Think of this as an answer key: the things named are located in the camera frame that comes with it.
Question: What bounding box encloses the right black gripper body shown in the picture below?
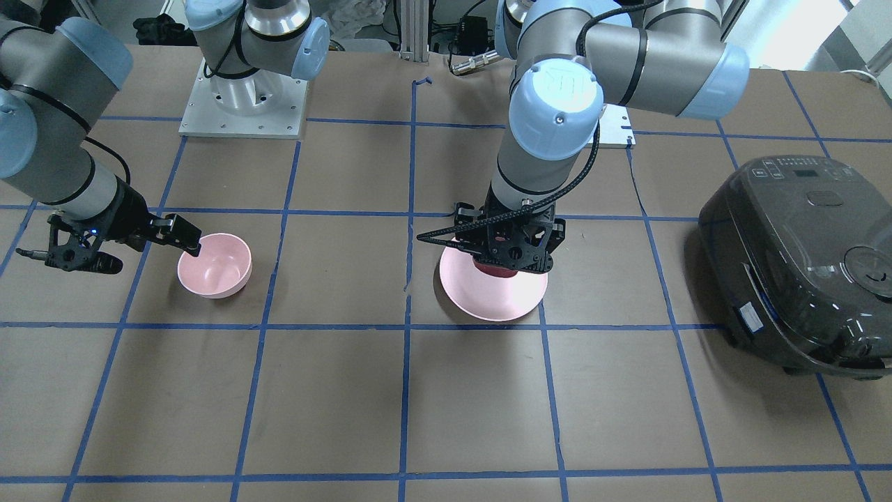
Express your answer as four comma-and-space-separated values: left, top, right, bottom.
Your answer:
15, 180, 160, 271

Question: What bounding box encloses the red apple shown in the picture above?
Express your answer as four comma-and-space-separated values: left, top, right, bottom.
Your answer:
472, 259, 518, 279

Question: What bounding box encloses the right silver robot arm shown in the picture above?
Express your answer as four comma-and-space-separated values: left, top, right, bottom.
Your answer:
2, 1, 331, 275

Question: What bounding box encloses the small pink bowl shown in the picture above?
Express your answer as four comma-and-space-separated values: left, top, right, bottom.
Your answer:
176, 233, 254, 299

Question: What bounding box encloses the pink plate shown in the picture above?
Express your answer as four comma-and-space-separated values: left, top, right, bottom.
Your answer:
439, 247, 548, 321

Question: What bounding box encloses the dark grey rice cooker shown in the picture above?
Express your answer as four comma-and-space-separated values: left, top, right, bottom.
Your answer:
698, 155, 891, 379

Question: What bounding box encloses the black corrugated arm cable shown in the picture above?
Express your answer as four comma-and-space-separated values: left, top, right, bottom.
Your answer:
417, 0, 663, 245

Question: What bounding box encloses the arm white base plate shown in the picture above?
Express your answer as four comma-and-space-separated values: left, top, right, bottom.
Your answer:
178, 61, 310, 139
598, 104, 636, 149

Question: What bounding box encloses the aluminium frame post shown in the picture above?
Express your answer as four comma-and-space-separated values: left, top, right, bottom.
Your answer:
399, 0, 431, 64

